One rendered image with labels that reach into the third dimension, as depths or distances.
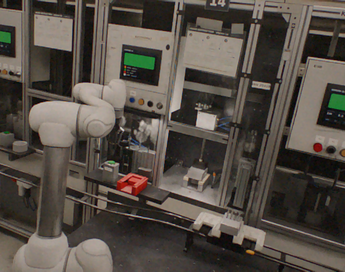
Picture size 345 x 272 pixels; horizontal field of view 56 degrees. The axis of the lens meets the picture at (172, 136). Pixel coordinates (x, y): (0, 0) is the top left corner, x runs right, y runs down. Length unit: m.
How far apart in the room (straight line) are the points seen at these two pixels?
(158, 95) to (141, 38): 0.33
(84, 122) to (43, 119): 0.15
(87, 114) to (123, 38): 0.77
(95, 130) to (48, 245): 0.50
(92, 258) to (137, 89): 0.98
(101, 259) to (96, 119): 0.56
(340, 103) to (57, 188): 1.30
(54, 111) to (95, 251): 0.58
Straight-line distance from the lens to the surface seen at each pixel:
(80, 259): 1.43
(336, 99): 1.69
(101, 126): 1.26
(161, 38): 1.85
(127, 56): 1.92
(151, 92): 1.89
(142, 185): 1.97
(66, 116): 1.31
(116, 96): 1.84
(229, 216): 1.84
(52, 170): 1.37
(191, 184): 2.13
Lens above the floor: 1.81
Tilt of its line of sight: 17 degrees down
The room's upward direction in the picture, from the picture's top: 8 degrees clockwise
